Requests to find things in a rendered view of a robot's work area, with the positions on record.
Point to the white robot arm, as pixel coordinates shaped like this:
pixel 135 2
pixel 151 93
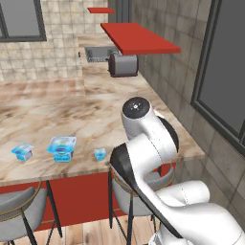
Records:
pixel 150 150

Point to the small blue yogurt container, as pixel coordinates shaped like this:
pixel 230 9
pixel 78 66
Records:
pixel 100 153

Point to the large blue yogurt container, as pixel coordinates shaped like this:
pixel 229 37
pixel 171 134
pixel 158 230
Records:
pixel 62 148

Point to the medium blue yogurt container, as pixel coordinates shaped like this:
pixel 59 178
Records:
pixel 23 151

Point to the grey toaster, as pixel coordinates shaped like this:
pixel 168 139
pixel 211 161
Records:
pixel 123 65

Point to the grey bar stool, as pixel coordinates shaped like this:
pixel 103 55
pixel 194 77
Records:
pixel 121 194
pixel 19 210

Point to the steel sink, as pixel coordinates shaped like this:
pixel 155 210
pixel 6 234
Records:
pixel 99 53

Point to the red counter cabinet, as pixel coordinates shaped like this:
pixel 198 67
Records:
pixel 83 197

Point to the large red shelf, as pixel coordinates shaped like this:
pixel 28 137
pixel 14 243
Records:
pixel 140 38

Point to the small red shelf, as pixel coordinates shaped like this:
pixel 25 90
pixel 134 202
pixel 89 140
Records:
pixel 101 10

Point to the dark framed window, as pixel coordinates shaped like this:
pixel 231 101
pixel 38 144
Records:
pixel 19 19
pixel 223 67

